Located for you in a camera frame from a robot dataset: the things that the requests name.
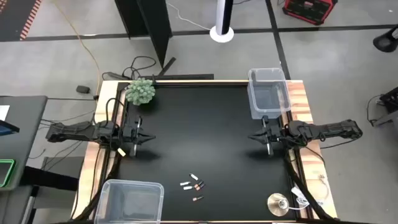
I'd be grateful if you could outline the white black pole with base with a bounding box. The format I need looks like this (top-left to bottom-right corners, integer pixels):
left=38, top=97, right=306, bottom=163
left=209, top=0, right=234, bottom=44

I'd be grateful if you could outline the black partition panel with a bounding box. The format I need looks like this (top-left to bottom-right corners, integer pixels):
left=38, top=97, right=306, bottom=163
left=114, top=0, right=174, bottom=68

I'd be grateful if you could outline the red black case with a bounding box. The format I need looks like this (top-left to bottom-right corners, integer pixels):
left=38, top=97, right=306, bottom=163
left=282, top=0, right=338, bottom=26

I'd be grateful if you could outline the green potted plant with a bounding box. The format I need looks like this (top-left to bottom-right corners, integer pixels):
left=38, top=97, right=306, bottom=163
left=125, top=78, right=156, bottom=106

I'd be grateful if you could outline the green-edged tray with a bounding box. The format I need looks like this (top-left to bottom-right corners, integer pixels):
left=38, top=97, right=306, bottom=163
left=0, top=159, right=16, bottom=188

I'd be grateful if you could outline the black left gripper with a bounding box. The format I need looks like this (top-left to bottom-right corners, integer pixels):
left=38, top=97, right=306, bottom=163
left=122, top=116, right=156, bottom=157

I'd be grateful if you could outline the black equipment stand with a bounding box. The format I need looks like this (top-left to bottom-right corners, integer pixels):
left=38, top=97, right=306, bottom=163
left=366, top=86, right=398, bottom=127

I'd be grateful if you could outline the white coiled cable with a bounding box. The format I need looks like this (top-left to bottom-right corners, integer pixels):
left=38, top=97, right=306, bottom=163
left=287, top=186, right=311, bottom=211

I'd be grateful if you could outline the white floor cable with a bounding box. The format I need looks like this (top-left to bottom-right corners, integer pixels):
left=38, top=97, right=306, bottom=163
left=166, top=2, right=212, bottom=31

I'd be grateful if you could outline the grey side desk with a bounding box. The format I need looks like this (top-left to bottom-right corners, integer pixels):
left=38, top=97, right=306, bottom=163
left=0, top=95, right=49, bottom=191

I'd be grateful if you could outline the clear plastic bin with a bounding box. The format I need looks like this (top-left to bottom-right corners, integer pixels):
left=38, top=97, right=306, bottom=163
left=247, top=67, right=292, bottom=121
left=94, top=179, right=165, bottom=224

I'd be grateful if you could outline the black mat with striped edge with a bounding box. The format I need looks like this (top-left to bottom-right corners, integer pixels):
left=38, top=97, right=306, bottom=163
left=0, top=0, right=43, bottom=41

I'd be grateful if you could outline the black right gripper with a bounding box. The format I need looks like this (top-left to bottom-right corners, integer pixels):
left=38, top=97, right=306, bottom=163
left=248, top=115, right=283, bottom=156

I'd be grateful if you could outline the black chair base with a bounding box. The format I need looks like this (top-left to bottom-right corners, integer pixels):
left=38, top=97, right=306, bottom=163
left=372, top=26, right=398, bottom=53

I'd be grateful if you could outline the orange hanging cable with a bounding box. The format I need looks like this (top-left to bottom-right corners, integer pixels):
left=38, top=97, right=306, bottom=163
left=51, top=0, right=102, bottom=97

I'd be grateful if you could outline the blue tablet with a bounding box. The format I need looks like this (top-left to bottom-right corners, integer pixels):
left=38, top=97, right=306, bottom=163
left=0, top=119, right=20, bottom=137

